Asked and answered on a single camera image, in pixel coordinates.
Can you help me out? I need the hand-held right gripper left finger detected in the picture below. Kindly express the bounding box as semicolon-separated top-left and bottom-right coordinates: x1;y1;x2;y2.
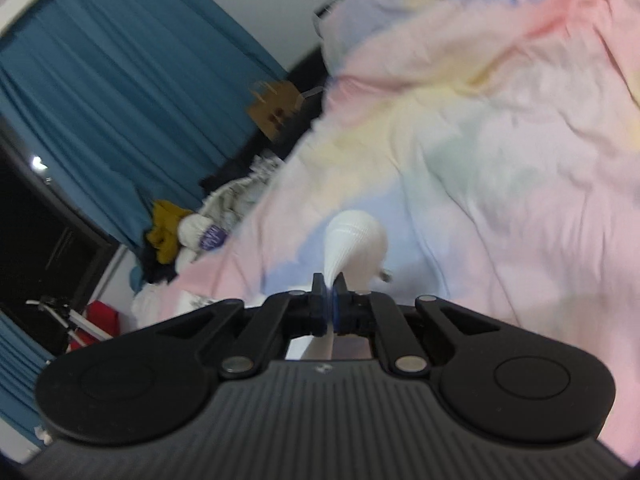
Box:
155;272;333;378

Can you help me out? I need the dark window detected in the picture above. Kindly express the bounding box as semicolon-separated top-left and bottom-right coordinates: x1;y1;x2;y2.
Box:
0;125;120;357

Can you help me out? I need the brown paper bag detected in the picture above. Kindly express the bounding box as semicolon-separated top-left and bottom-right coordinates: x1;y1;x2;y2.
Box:
246;79;325;142

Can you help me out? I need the silver tripod stand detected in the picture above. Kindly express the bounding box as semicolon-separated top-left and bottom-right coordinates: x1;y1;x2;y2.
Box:
25;296;113;350

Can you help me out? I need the wall outlet with charger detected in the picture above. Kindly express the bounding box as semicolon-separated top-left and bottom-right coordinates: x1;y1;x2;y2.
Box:
311;0;347;38

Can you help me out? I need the black cloth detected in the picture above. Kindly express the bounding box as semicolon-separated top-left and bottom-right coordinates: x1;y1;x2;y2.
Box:
140;247;183;286

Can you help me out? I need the mustard yellow cloth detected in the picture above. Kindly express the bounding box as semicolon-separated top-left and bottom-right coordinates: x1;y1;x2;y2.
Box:
145;200;196;265

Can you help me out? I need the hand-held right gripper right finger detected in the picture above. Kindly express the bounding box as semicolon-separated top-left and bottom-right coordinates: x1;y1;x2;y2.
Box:
332;272;501;376

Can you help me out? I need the red cloth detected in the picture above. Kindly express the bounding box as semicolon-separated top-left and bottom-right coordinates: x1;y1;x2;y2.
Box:
67;300;121;351

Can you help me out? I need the pastel tie-dye bed blanket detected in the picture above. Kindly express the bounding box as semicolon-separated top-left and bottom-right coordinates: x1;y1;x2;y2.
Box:
175;0;640;463

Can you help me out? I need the grey crumpled cloth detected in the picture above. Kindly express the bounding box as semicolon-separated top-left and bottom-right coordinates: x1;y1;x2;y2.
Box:
200;152;286;226

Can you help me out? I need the white crumpled garment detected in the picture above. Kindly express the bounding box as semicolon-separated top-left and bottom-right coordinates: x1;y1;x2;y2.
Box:
176;212;232;266

